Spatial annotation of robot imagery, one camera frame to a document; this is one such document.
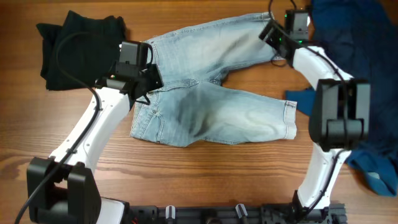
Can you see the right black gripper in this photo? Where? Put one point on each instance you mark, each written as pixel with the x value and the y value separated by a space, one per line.
pixel 272 39

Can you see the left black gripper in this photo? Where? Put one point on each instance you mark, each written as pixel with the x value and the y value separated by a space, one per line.
pixel 157 81

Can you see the light blue denim shorts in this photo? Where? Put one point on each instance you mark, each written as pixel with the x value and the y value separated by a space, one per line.
pixel 193 105

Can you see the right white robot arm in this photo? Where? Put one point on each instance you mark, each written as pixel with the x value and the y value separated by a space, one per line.
pixel 339 118

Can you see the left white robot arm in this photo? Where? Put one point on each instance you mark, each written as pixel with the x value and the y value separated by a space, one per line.
pixel 62 187

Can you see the black folded garment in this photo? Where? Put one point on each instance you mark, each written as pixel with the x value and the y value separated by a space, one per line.
pixel 85 48

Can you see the dark blue garment pile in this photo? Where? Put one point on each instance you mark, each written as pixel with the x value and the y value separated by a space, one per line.
pixel 361 39

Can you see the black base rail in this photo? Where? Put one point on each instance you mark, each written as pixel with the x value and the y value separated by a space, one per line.
pixel 266 214

